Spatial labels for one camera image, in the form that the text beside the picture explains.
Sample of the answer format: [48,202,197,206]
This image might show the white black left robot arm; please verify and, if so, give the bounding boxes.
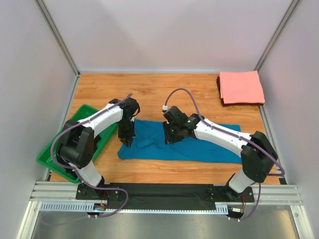
[50,95,140,190]

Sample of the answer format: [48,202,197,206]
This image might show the slotted aluminium cable rail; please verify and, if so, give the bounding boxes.
[39,201,230,215]

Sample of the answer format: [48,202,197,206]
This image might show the black t shirts in tray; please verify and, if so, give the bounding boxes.
[56,133,101,178]

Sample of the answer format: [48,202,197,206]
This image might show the folded pink t shirt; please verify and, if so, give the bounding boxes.
[219,71,265,104]

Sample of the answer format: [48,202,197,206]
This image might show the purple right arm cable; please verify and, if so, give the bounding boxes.
[163,88,286,222]

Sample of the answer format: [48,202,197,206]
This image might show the aluminium frame post left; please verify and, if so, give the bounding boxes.
[34,0,81,75]

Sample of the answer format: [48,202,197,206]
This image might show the aluminium frame post right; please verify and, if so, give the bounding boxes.
[254,0,302,71]

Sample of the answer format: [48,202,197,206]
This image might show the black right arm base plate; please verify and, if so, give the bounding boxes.
[207,185,255,203]

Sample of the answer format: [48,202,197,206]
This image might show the aluminium frame post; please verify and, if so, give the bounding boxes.
[34,0,81,75]
[254,0,302,71]

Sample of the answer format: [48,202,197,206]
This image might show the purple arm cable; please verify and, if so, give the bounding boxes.
[163,88,286,222]
[39,93,133,227]

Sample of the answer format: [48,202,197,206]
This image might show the green plastic tray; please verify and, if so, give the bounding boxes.
[37,104,118,183]

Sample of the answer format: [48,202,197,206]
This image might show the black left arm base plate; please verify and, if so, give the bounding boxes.
[75,184,109,200]

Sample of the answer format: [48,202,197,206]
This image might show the black front mounting strip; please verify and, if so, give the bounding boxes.
[111,183,216,211]

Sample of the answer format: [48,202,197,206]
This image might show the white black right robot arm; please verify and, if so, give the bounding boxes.
[162,105,278,193]

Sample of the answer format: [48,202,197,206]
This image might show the blue t shirt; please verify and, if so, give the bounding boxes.
[118,119,241,164]

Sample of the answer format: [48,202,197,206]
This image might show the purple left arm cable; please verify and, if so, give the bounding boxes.
[39,93,133,227]

